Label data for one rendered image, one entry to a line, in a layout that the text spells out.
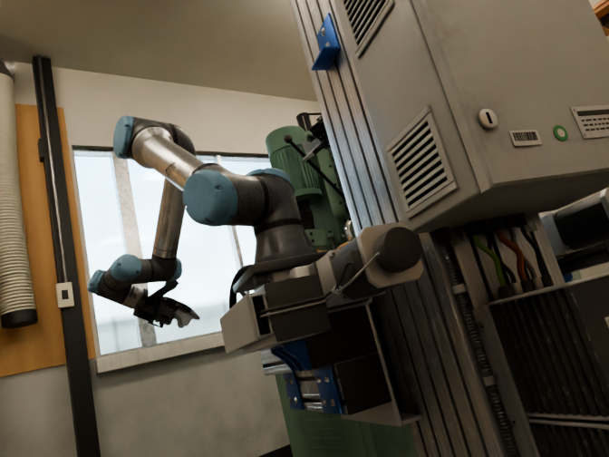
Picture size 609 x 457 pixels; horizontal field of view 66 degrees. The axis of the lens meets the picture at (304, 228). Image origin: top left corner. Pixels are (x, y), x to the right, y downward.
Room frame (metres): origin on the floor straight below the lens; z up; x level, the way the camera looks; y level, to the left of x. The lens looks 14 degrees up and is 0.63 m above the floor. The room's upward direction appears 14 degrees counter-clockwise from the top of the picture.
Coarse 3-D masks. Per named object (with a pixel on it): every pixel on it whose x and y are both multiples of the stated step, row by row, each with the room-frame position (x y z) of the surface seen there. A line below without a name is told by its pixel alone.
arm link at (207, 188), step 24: (120, 120) 1.10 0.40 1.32; (144, 120) 1.12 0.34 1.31; (120, 144) 1.10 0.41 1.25; (144, 144) 1.08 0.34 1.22; (168, 144) 1.05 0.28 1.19; (168, 168) 1.01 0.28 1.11; (192, 168) 0.97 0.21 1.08; (216, 168) 0.94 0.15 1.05; (192, 192) 0.92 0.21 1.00; (216, 192) 0.88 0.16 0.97; (240, 192) 0.92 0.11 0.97; (192, 216) 0.93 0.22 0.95; (216, 216) 0.91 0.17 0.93; (240, 216) 0.95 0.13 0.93
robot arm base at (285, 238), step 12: (264, 228) 1.01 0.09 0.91; (276, 228) 1.00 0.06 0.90; (288, 228) 1.01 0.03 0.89; (300, 228) 1.03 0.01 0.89; (264, 240) 1.01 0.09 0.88; (276, 240) 1.00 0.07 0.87; (288, 240) 1.00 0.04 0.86; (300, 240) 1.01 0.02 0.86; (264, 252) 1.01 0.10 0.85; (276, 252) 0.99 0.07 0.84; (288, 252) 0.99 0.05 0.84; (300, 252) 1.00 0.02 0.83; (312, 252) 1.02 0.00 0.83
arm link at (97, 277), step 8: (96, 272) 1.34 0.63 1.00; (104, 272) 1.34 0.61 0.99; (96, 280) 1.33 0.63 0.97; (88, 288) 1.34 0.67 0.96; (96, 288) 1.34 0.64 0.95; (104, 288) 1.34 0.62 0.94; (128, 288) 1.39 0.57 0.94; (104, 296) 1.37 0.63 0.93; (112, 296) 1.37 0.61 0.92; (120, 296) 1.38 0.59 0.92; (120, 304) 1.41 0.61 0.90
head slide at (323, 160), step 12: (324, 156) 1.85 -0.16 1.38; (324, 168) 1.84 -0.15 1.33; (324, 180) 1.83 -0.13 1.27; (336, 180) 1.87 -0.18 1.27; (324, 192) 1.83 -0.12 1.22; (336, 192) 1.86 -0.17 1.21; (324, 204) 1.85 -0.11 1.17; (336, 204) 1.85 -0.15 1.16; (324, 216) 1.86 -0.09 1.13; (336, 216) 1.83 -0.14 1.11; (336, 228) 1.83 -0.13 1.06; (336, 240) 1.84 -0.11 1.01
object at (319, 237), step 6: (324, 228) 1.83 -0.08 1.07; (330, 228) 1.85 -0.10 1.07; (306, 234) 1.76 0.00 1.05; (312, 234) 1.77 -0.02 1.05; (318, 234) 1.80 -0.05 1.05; (324, 234) 1.82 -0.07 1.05; (312, 240) 1.77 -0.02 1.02; (318, 240) 1.79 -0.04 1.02; (324, 240) 1.82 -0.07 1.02; (330, 240) 1.84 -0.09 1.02; (318, 246) 1.80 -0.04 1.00; (324, 246) 1.83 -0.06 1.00; (330, 246) 1.86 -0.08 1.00
